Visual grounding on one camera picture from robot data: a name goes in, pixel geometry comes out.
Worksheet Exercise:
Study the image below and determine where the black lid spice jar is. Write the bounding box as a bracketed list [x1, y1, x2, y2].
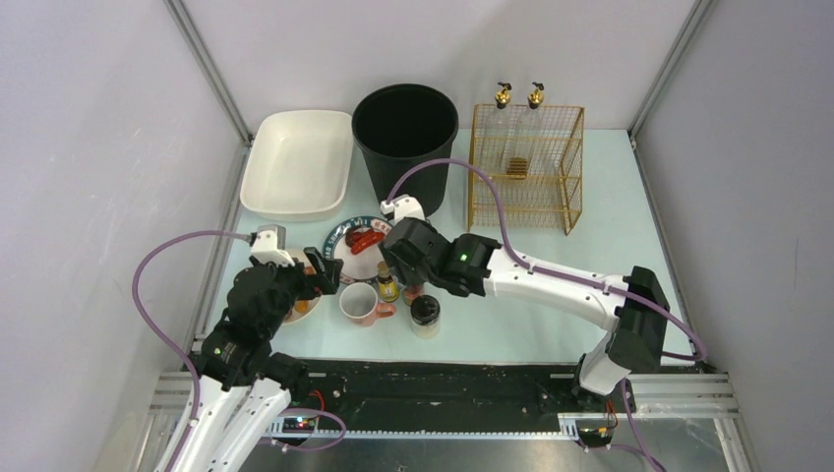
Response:
[410, 294, 441, 339]

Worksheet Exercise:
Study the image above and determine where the red sausage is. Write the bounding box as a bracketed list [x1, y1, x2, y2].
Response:
[350, 230, 386, 255]

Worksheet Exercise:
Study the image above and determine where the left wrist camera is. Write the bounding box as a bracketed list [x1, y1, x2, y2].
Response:
[250, 224, 295, 267]

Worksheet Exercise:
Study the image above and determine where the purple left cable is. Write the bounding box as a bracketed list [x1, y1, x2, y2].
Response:
[132, 229, 256, 472]

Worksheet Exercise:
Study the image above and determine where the right aluminium frame post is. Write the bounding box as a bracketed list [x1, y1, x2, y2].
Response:
[627, 0, 717, 147]

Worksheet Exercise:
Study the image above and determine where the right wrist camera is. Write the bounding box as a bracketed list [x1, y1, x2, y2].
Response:
[380, 195, 426, 225]

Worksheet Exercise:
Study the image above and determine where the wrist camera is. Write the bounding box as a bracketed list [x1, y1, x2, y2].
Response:
[380, 195, 426, 225]
[250, 224, 295, 267]

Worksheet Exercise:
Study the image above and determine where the yellow label small bottle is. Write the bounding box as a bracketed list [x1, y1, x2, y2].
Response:
[377, 262, 399, 303]

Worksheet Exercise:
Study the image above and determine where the dark red octopus tentacle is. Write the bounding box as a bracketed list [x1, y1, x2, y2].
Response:
[344, 226, 373, 248]

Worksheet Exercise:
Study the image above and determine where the left aluminium frame post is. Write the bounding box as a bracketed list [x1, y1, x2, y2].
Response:
[163, 0, 254, 147]

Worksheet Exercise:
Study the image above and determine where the clear glass oil bottle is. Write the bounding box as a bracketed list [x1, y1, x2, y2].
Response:
[520, 82, 549, 171]

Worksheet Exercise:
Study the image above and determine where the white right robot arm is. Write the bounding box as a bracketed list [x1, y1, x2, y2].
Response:
[380, 217, 669, 395]

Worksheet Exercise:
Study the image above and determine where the green rimmed white plate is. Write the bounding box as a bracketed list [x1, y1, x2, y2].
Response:
[323, 216, 392, 284]

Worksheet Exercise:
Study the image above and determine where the cream round plate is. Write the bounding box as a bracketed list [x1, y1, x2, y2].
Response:
[283, 249, 321, 325]

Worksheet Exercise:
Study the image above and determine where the black plastic bucket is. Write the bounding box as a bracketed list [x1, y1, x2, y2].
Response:
[352, 84, 458, 202]

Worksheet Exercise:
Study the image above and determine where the white rectangular basin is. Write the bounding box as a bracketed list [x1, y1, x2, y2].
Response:
[239, 110, 354, 222]

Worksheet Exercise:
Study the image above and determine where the pink white mug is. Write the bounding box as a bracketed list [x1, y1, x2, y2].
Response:
[338, 283, 396, 327]

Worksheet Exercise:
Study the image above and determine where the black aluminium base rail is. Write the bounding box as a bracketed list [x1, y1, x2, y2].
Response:
[152, 354, 738, 441]

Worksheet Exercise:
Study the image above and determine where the dark liquid glass bottle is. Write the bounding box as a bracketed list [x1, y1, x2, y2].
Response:
[492, 82, 528, 180]

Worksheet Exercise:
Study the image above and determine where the gold wire rack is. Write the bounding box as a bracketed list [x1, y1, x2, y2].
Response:
[469, 104, 585, 235]

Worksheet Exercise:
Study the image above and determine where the aluminium frame post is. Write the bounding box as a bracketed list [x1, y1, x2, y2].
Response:
[627, 0, 717, 147]
[163, 0, 254, 147]

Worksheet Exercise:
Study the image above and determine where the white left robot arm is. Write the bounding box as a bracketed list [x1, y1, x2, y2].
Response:
[157, 247, 343, 471]

